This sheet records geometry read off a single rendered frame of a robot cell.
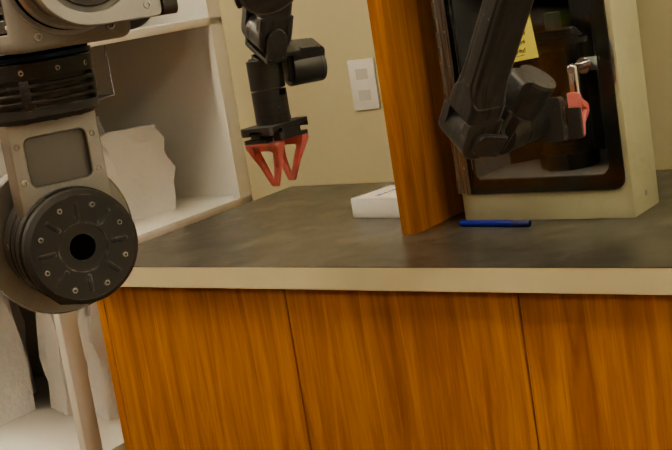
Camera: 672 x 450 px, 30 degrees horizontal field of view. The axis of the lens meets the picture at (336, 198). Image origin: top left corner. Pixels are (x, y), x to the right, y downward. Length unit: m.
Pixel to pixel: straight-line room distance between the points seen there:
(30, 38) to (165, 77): 1.84
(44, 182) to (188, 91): 1.61
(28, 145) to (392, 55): 0.82
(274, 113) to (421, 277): 0.35
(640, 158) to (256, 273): 0.68
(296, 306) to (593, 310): 0.55
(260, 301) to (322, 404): 0.21
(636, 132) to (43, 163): 1.02
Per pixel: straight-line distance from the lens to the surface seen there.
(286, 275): 2.12
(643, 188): 2.16
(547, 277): 1.87
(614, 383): 1.92
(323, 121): 2.91
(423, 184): 2.23
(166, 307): 2.37
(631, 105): 2.12
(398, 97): 2.18
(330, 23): 2.86
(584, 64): 2.08
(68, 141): 1.57
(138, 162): 2.99
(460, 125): 1.74
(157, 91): 3.21
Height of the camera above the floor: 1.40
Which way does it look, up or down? 10 degrees down
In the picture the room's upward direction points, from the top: 9 degrees counter-clockwise
